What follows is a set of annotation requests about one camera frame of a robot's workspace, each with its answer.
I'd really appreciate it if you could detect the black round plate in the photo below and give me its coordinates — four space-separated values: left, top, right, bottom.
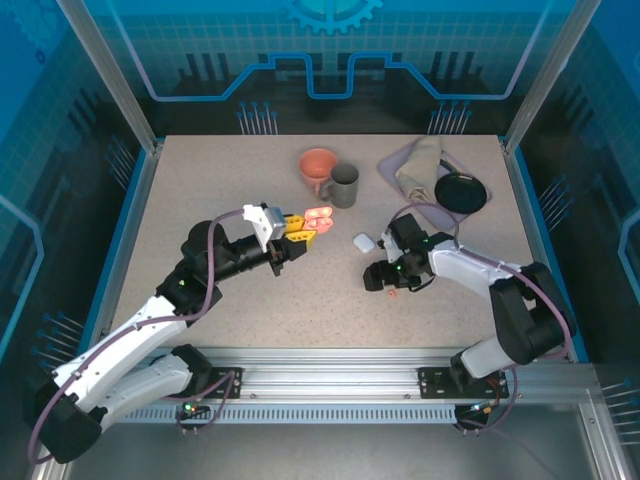
433 172 489 215

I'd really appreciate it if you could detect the grey metal mug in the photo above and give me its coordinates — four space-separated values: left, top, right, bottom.
318 162 361 210

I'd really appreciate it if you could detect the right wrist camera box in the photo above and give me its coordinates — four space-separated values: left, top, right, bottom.
378 227 402 265

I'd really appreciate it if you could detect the aluminium frame post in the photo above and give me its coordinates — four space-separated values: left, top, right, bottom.
56 0 164 154
503 0 604 156

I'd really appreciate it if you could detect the pink earbud charging case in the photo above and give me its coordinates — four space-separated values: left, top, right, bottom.
302 205 335 235

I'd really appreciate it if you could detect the slotted grey cable duct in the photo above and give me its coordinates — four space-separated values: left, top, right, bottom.
114 405 459 425

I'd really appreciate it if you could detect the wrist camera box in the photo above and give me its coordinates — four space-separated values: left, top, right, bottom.
378 227 402 265
242 202 289 244

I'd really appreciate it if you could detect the orange ceramic mug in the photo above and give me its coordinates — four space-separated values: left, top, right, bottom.
298 147 339 196

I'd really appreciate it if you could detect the lavender plastic tray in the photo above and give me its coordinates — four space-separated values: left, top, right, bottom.
376 135 496 232

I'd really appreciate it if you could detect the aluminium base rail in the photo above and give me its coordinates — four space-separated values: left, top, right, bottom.
144 347 591 401

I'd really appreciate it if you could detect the beige folded cloth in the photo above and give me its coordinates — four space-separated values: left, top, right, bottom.
394 134 448 206

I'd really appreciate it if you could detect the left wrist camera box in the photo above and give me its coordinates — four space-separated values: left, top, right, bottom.
242 202 289 244

